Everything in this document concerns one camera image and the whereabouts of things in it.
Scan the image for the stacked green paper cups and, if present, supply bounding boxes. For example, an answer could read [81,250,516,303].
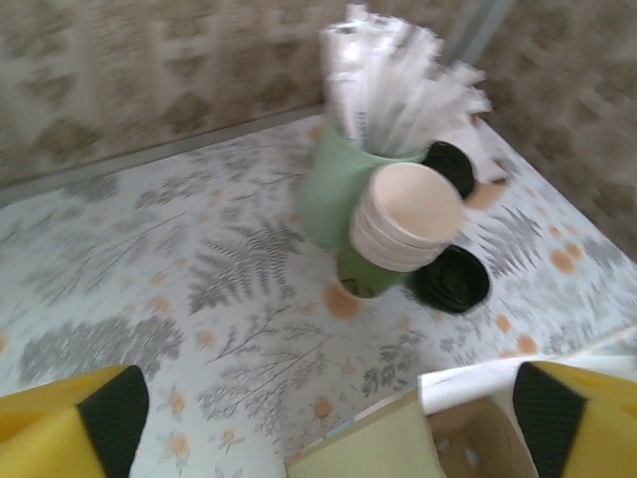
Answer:
[336,162,464,304]

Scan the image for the black cup lid stack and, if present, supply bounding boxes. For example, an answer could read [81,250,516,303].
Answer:
[404,243,493,316]

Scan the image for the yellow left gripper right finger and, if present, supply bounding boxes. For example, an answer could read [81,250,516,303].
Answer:
[512,359,637,478]

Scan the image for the landscape print paper bag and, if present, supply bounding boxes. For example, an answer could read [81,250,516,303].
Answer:
[287,328,637,478]

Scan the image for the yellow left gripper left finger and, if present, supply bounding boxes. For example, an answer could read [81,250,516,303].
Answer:
[0,364,151,478]

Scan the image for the green straw holder cup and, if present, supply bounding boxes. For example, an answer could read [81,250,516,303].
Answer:
[297,120,430,251]

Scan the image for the black plastic cup lid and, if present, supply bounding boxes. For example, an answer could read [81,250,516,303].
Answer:
[421,140,480,204]

